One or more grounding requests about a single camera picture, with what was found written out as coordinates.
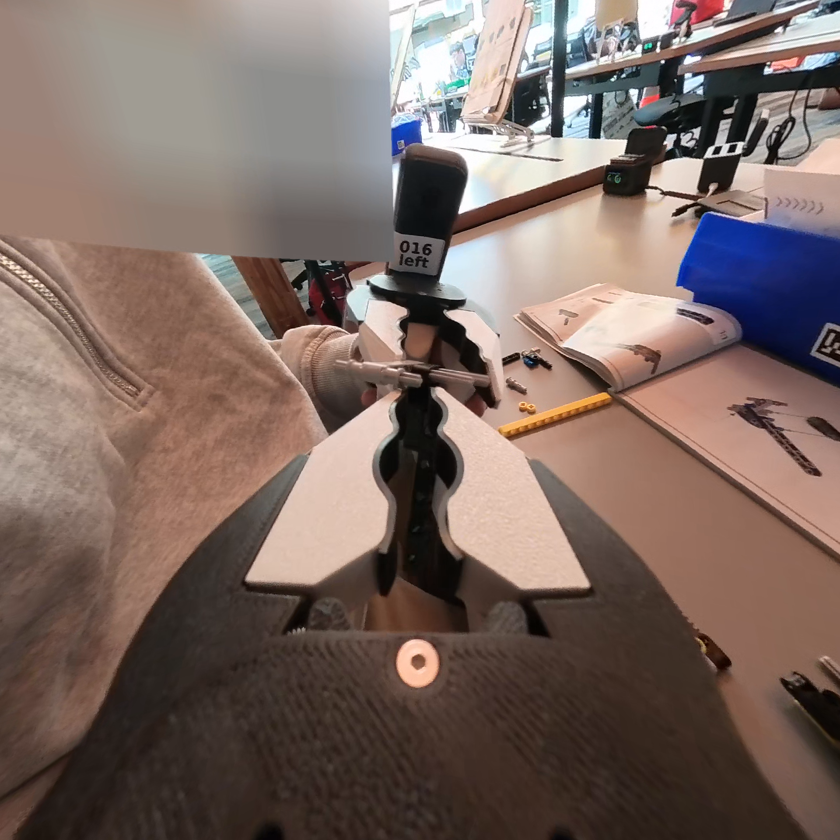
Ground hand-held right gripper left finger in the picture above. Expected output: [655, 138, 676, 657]
[244, 395, 400, 599]

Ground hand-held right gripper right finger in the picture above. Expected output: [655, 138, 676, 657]
[430, 394, 592, 601]

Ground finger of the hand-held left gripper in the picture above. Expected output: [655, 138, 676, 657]
[433, 308, 503, 404]
[357, 298, 424, 398]

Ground grey lego axle piece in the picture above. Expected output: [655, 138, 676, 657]
[335, 357, 492, 395]

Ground person's left forearm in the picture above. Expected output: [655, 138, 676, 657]
[279, 323, 363, 434]

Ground yellow lego beam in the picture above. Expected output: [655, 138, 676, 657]
[497, 392, 613, 438]

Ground grey black lego rack piece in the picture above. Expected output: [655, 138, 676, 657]
[694, 630, 732, 670]

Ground lego set cardboard box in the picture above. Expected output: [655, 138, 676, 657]
[763, 141, 840, 232]

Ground red and black object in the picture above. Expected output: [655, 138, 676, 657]
[307, 259, 355, 326]

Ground long wooden table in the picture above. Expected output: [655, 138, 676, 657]
[394, 134, 631, 232]

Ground cardboard sheet with stand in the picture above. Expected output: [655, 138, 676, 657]
[459, 0, 536, 142]

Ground open instruction booklet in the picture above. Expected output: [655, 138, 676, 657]
[515, 283, 742, 393]

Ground black charger case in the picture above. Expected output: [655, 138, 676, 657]
[602, 126, 669, 196]

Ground large instruction manual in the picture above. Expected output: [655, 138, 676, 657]
[613, 344, 840, 559]

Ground person in grey sweatshirt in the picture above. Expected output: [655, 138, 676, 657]
[0, 236, 329, 840]

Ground black office chair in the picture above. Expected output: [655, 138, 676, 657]
[632, 93, 706, 142]

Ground blue plastic bin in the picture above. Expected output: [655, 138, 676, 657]
[676, 211, 840, 395]

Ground black charger dock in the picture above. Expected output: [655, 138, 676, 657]
[697, 141, 749, 193]

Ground black flat pouch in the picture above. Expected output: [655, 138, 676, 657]
[694, 190, 767, 219]

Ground standing desk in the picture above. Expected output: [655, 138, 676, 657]
[679, 29, 840, 158]
[564, 10, 840, 139]

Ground wooden post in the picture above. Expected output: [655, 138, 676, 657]
[231, 256, 309, 339]

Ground black charger cable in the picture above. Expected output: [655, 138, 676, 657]
[646, 185, 706, 217]

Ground black power cable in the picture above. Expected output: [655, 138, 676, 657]
[764, 85, 809, 165]

